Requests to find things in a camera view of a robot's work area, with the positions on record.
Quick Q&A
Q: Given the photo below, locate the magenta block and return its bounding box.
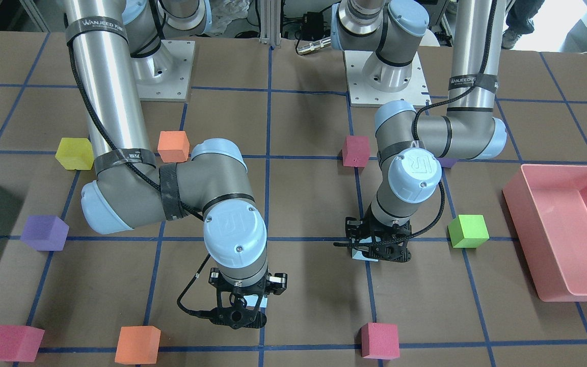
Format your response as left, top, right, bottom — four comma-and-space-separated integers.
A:
360, 322, 400, 360
0, 325, 45, 362
341, 135, 370, 169

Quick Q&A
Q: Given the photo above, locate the yellow block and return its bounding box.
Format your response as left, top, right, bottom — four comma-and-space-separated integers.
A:
55, 137, 95, 170

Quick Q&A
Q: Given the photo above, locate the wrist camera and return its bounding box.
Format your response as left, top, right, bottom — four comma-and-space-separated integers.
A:
333, 237, 411, 263
209, 305, 267, 329

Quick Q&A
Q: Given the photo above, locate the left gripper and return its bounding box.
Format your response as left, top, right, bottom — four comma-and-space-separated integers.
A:
345, 206, 412, 248

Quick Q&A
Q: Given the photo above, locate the near orange block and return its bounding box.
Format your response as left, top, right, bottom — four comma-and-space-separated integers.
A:
157, 130, 190, 163

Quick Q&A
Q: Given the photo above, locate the purple block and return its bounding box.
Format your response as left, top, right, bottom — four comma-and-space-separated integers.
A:
437, 158, 459, 169
20, 215, 69, 251

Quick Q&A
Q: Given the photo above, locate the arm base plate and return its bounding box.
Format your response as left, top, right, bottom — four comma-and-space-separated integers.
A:
132, 40, 196, 102
344, 50, 431, 108

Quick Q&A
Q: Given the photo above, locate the orange block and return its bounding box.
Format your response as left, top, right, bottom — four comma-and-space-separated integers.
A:
157, 130, 190, 163
115, 326, 161, 365

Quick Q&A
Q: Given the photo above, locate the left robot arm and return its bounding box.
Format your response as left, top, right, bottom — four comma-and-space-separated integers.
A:
331, 1, 507, 263

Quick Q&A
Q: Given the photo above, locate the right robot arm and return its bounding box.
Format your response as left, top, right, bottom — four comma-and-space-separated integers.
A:
61, 1, 286, 310

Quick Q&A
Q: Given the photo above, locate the aluminium frame post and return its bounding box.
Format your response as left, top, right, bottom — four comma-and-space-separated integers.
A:
255, 0, 283, 49

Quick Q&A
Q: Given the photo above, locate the far magenta block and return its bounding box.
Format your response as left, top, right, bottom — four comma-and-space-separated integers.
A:
360, 322, 400, 360

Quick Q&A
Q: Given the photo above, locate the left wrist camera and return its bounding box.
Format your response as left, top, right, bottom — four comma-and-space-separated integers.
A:
333, 237, 411, 263

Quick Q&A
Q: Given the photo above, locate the near magenta block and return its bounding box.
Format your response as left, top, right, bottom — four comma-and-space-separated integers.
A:
341, 135, 370, 169

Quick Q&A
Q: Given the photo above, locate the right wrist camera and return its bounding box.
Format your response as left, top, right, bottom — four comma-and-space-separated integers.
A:
209, 305, 267, 329

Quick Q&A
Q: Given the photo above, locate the far orange block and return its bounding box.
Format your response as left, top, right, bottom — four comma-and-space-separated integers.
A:
115, 326, 161, 365

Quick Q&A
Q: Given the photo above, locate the pink tray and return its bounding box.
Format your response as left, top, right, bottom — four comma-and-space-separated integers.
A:
503, 164, 587, 302

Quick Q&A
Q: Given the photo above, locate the green block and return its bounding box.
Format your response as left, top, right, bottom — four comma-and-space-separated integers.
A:
448, 215, 490, 248

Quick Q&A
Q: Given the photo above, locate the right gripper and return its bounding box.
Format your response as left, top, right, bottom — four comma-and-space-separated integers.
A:
209, 270, 287, 307

